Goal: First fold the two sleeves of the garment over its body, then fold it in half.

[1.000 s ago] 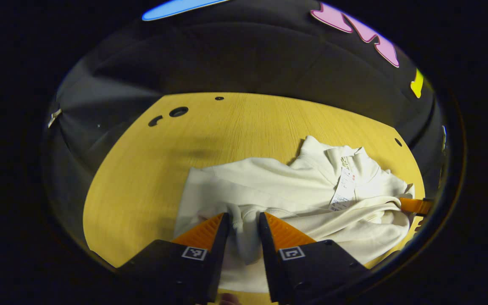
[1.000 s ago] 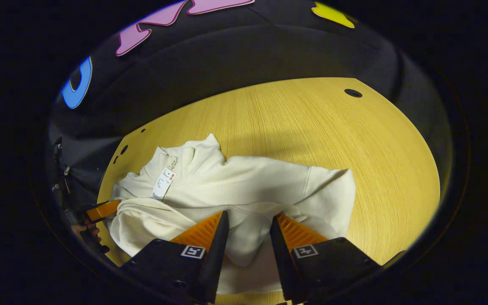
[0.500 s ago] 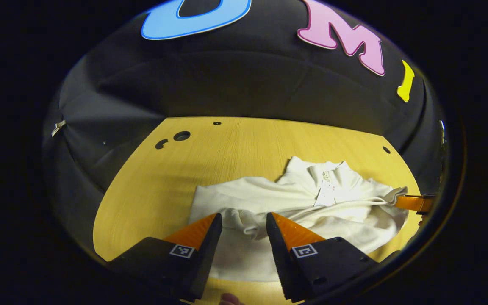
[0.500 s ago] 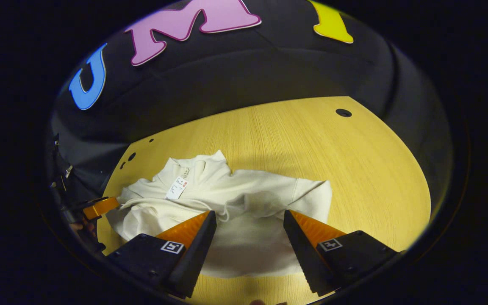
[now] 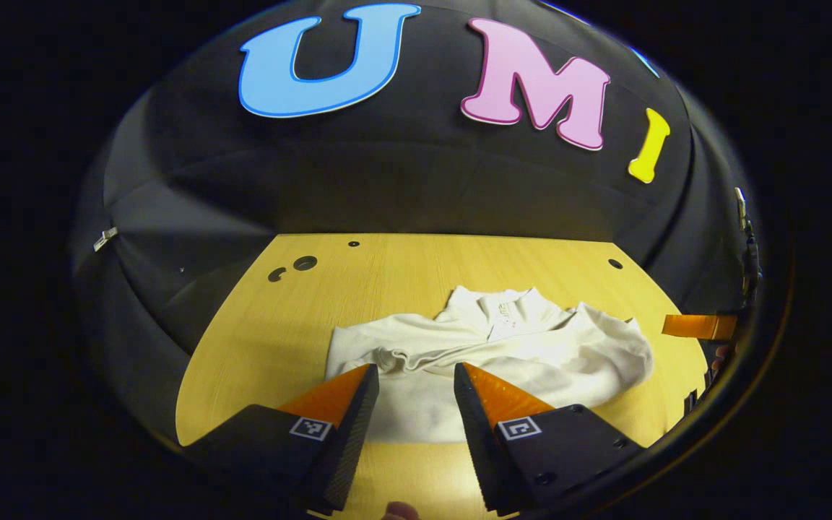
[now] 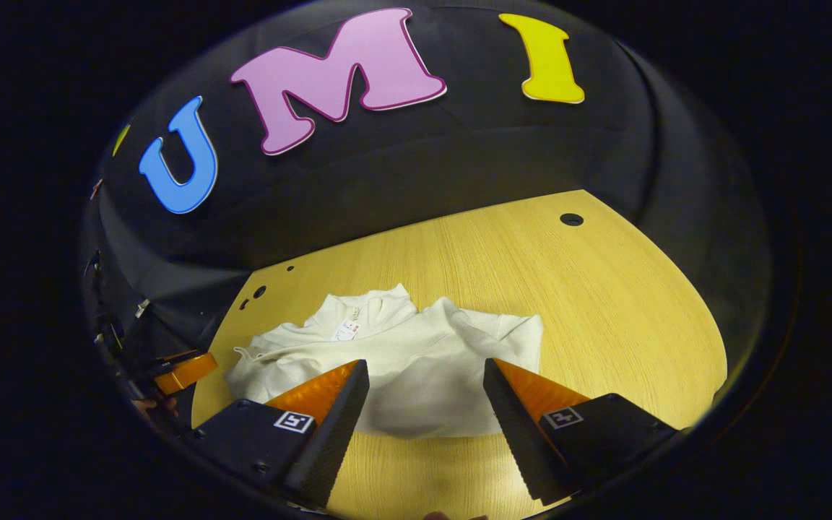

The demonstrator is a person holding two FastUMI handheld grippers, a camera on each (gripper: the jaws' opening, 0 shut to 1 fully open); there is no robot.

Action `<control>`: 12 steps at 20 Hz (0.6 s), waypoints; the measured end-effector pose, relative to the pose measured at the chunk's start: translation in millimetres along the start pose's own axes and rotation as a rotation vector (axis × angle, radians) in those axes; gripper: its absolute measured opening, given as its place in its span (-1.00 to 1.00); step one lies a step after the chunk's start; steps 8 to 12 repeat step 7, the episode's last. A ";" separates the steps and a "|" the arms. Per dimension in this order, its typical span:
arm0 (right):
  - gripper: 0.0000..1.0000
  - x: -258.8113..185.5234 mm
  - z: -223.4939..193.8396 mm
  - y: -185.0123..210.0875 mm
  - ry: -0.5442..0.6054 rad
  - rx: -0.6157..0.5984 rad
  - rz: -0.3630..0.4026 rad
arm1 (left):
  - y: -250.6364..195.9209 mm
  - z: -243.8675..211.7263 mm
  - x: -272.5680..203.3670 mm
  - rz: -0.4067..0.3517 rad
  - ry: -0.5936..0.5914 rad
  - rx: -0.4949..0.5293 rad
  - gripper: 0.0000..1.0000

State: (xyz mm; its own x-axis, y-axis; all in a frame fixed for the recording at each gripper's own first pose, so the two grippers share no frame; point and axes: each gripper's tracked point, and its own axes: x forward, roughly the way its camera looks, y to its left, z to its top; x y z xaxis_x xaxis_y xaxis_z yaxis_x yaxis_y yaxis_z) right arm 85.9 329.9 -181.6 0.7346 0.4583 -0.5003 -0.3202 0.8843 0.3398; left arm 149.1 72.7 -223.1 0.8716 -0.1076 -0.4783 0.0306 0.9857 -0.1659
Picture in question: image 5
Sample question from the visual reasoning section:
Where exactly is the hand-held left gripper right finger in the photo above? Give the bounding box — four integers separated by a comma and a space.
454, 362, 646, 517

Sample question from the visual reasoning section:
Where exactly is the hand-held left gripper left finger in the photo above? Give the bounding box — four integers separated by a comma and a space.
181, 363, 381, 517

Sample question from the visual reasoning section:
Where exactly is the cream sweatshirt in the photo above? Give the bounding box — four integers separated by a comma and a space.
326, 285, 654, 445

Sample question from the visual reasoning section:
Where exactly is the black backdrop cloth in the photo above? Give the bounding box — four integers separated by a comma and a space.
73, 0, 763, 449

